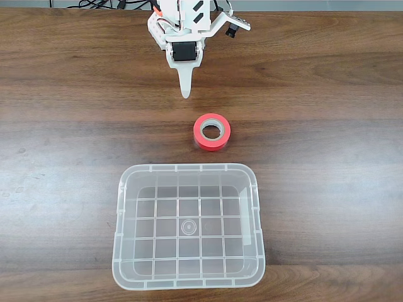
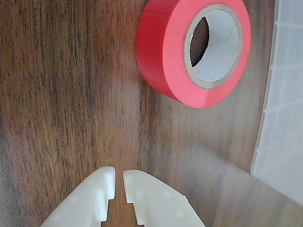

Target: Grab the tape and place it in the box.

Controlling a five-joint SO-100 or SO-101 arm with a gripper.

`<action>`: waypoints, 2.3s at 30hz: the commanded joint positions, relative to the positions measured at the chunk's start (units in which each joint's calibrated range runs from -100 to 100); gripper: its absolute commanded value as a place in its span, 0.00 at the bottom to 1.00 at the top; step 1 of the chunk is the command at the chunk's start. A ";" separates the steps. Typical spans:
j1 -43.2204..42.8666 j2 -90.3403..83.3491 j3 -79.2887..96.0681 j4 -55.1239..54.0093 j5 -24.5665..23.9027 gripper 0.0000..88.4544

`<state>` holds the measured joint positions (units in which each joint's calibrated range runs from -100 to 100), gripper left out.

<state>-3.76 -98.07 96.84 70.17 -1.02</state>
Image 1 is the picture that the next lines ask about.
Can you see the clear plastic box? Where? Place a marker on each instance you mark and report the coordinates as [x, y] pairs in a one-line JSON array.
[[189, 226]]

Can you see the white perforated plate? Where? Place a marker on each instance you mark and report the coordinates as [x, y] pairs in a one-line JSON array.
[[155, 30]]

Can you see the white bracket with camera board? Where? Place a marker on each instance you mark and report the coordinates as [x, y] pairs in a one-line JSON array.
[[222, 22]]

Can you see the red tape roll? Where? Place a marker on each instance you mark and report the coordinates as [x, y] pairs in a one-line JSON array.
[[212, 144]]

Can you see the orange plastic part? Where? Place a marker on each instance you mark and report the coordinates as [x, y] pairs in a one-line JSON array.
[[158, 12]]

